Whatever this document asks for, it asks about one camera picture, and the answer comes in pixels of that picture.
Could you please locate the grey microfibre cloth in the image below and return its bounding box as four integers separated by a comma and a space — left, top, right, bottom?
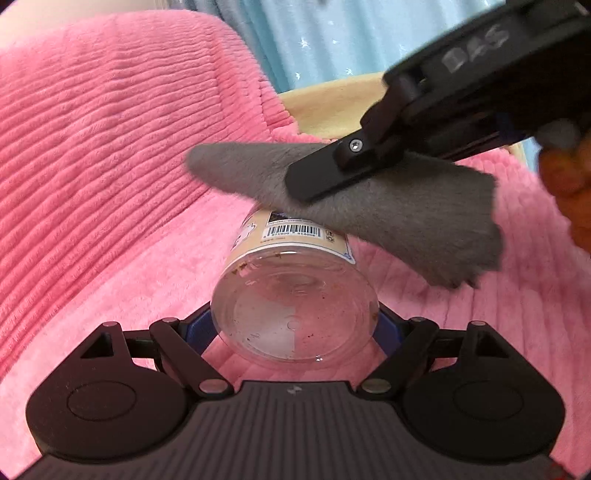
186, 143, 503, 289

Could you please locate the clear plastic jar white lid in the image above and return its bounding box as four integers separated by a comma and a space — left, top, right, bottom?
211, 206, 380, 367

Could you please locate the person's hand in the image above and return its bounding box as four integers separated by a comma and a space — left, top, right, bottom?
538, 134, 591, 253

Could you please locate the yellow cushion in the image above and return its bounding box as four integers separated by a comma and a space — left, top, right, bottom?
273, 72, 386, 146

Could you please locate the light blue star curtain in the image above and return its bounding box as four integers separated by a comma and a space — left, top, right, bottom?
169, 1, 499, 93

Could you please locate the pink ribbed blanket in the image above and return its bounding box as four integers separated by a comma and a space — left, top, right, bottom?
1, 10, 590, 477

